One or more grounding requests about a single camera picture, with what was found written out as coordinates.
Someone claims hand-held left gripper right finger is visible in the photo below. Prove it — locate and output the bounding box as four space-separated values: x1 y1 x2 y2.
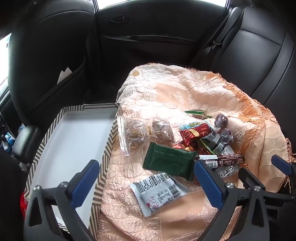
194 159 270 241

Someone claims black car door panel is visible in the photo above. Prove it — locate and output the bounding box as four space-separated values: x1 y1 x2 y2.
87 0 210 78

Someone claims black rear car seat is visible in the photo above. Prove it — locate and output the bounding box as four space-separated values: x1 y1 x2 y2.
191 6 296 164

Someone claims black centre armrest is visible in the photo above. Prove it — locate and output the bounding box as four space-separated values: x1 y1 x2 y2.
11 125 45 163

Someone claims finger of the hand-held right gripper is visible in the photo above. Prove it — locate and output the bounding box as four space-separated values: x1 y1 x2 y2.
238 168 263 190
271 154 293 194

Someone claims long red gold snack packet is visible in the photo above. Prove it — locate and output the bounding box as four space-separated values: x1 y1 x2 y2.
179 123 212 146

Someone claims small red snack packet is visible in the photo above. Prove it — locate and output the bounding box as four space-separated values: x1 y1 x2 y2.
172 141 197 153

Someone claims blue white candy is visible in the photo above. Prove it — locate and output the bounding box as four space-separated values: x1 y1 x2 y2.
179 122 202 131

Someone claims black front car seat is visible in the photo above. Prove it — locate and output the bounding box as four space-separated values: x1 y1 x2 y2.
8 0 99 124

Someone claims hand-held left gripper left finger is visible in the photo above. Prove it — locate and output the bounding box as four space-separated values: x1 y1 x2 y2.
23 159 100 241

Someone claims peach patterned blanket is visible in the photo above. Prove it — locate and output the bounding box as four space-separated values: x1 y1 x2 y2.
96 62 296 241

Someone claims white paper in seat pocket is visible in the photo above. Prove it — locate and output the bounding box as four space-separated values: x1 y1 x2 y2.
56 67 73 84

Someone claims striped cardboard box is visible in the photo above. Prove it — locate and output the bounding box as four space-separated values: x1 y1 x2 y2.
23 103 121 240

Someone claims large clear bag of nuts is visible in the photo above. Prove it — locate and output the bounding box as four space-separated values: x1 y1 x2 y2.
116 113 151 156

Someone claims small green candy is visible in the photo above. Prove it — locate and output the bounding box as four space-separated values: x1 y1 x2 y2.
184 109 212 119

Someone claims front car window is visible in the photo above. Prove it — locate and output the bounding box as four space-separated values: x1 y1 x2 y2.
0 32 12 87

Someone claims black seat belt strap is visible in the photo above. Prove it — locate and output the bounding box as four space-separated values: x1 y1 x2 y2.
196 6 234 58

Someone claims black green snack packet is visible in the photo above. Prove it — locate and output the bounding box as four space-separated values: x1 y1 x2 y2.
199 132 232 155

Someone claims brown stick snack packet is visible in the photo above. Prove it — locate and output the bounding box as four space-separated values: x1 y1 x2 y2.
193 153 246 169

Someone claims red plastic item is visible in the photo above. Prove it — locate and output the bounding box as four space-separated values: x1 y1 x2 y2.
20 192 30 219

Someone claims black car seat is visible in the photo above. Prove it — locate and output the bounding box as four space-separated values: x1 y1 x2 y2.
8 0 99 124
191 6 296 164

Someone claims dark candy ball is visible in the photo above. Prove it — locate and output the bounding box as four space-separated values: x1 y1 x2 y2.
217 127 233 143
215 114 230 128

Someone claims small clear bag of nuts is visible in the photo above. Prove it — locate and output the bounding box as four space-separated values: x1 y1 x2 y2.
149 117 176 144

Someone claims dark green snack packet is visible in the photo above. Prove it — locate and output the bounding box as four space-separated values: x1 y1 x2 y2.
142 142 197 181

